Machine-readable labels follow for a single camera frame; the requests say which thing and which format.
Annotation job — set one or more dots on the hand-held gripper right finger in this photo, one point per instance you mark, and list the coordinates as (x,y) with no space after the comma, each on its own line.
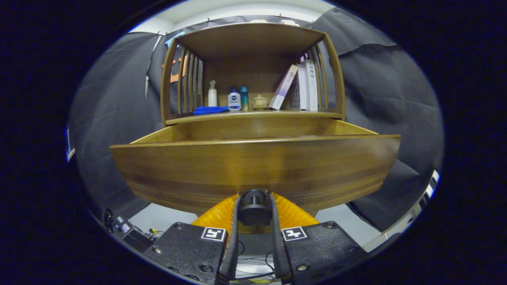
(277,253)

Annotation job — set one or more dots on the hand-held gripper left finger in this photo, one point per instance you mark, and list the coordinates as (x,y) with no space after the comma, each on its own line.
(231,253)

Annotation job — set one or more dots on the black drawer knob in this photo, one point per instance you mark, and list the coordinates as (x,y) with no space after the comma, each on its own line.
(254,211)

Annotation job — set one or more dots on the wooden drawer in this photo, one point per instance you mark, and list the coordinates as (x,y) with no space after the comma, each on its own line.
(253,166)

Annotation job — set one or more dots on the wooden countertop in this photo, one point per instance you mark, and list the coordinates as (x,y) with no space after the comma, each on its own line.
(253,114)

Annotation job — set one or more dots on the wooden cabinet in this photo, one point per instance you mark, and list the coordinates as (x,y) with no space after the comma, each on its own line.
(249,39)

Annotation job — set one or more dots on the black electronic device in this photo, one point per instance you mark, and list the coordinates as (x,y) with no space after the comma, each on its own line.
(136,239)

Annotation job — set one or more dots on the blue folded cloth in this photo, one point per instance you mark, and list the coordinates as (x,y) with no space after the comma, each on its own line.
(210,110)

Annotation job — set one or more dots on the white blue-capped lotion bottle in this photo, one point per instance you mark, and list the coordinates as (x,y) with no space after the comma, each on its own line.
(234,101)

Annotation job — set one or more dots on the lidded ceramic teacup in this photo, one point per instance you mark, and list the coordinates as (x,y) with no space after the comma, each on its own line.
(260,101)

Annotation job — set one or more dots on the teal bottle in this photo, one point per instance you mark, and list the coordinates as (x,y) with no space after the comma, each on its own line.
(244,99)

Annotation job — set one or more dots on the white spray bottle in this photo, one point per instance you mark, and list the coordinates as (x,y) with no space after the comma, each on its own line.
(212,97)

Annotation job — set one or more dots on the purple white book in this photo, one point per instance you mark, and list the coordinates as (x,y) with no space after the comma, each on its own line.
(283,89)

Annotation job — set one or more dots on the patterned cover book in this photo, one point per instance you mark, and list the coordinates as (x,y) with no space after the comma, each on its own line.
(302,89)

